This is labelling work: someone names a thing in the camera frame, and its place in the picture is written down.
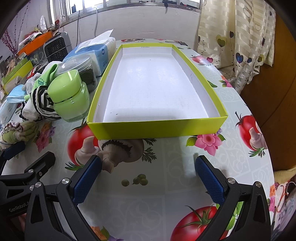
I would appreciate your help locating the purple flower branches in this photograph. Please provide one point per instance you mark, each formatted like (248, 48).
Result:
(11, 44)

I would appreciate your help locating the heart patterned curtain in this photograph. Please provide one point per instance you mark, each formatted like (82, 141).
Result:
(238, 38)

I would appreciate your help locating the grey white sock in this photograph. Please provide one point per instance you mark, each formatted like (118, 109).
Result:
(27, 87)

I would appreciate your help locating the green floral patterned cloth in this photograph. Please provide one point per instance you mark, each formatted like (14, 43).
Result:
(16, 132)

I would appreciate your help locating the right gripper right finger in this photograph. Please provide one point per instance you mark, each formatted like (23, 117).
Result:
(253, 222)

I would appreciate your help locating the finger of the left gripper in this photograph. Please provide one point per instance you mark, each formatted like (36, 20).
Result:
(33, 173)
(11, 152)

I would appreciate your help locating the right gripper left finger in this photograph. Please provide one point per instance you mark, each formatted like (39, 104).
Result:
(53, 212)

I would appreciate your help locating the black white striped sock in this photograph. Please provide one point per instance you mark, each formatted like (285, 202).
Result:
(43, 104)

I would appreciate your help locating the grey space heater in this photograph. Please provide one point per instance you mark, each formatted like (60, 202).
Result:
(58, 47)

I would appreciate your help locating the yellow-green cardboard box tray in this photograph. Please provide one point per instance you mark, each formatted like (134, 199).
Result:
(153, 90)

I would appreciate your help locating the clear lidded plastic jar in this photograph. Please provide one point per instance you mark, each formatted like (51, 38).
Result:
(83, 64)

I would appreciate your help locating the green cream jar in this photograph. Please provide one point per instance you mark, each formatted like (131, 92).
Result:
(70, 96)

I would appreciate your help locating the green microfiber cloth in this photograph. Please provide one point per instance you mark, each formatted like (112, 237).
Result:
(46, 77)

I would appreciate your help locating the blue face masks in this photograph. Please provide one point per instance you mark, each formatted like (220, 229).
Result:
(17, 94)

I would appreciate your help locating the orange lidded storage box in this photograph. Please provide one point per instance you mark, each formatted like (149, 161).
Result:
(36, 43)

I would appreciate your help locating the green boxes stack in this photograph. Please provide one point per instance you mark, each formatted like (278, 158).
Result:
(19, 72)

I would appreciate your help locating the white towel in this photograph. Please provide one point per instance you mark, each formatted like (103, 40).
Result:
(29, 113)

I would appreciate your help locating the blue tissue pack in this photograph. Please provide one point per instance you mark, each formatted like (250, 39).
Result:
(100, 50)

